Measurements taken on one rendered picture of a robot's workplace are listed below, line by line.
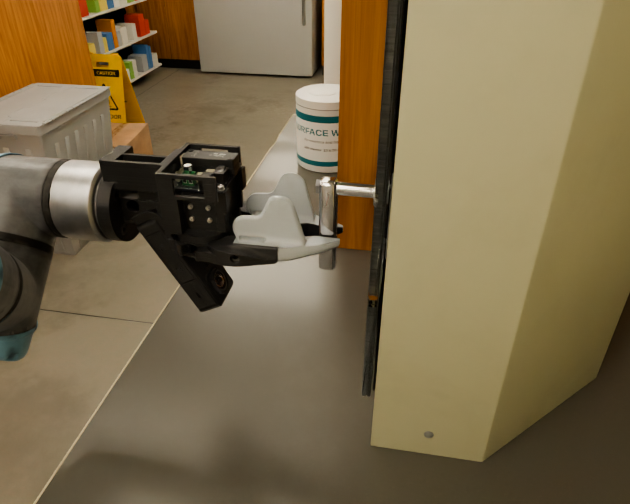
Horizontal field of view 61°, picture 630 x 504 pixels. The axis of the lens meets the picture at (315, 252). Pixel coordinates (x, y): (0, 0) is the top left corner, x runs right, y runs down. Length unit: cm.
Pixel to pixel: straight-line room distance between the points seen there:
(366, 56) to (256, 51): 484
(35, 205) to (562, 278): 46
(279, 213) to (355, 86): 34
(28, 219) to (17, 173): 4
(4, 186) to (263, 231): 24
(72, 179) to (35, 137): 203
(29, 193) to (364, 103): 44
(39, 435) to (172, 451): 141
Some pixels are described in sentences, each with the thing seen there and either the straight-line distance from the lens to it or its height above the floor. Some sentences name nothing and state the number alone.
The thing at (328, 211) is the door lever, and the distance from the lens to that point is 46.
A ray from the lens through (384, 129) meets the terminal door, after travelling 39.
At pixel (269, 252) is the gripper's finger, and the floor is 115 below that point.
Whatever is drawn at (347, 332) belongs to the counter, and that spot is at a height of 94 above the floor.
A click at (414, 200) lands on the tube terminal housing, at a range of 40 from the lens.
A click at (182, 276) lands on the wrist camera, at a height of 110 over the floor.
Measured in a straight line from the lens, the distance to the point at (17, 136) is 260.
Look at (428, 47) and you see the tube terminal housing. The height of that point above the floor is 133.
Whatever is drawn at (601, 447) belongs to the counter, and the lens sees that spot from 65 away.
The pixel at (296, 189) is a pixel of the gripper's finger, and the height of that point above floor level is 118.
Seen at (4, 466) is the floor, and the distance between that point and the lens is 195.
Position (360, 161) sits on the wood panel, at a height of 109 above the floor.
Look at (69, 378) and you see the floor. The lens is 213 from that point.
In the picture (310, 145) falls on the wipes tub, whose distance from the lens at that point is 110.
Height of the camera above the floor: 140
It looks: 33 degrees down
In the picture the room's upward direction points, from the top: straight up
